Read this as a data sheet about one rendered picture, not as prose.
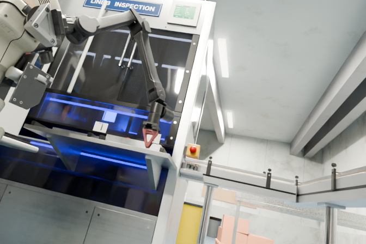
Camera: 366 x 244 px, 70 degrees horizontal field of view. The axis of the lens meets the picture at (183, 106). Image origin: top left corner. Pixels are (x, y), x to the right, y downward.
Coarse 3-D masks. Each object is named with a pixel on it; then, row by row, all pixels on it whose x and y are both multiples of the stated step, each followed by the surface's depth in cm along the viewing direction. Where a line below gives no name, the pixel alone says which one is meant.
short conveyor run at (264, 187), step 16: (192, 160) 164; (208, 160) 161; (192, 176) 158; (208, 176) 158; (224, 176) 157; (240, 176) 157; (256, 176) 165; (272, 176) 158; (256, 192) 153; (272, 192) 152; (288, 192) 152
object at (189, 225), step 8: (184, 208) 401; (192, 208) 398; (200, 208) 402; (184, 216) 396; (192, 216) 395; (200, 216) 401; (184, 224) 392; (192, 224) 392; (184, 232) 388; (192, 232) 389; (176, 240) 388; (184, 240) 385; (192, 240) 387
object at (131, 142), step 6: (108, 138) 121; (114, 138) 120; (120, 138) 120; (126, 138) 120; (126, 144) 119; (132, 144) 119; (138, 144) 119; (144, 144) 118; (150, 144) 118; (156, 144) 118; (156, 150) 117
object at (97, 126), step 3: (96, 123) 163; (99, 123) 163; (102, 123) 163; (105, 123) 163; (96, 126) 162; (99, 126) 162; (102, 126) 162; (105, 126) 162; (93, 129) 162; (96, 129) 162; (99, 129) 162; (102, 129) 161; (105, 129) 161; (105, 132) 161
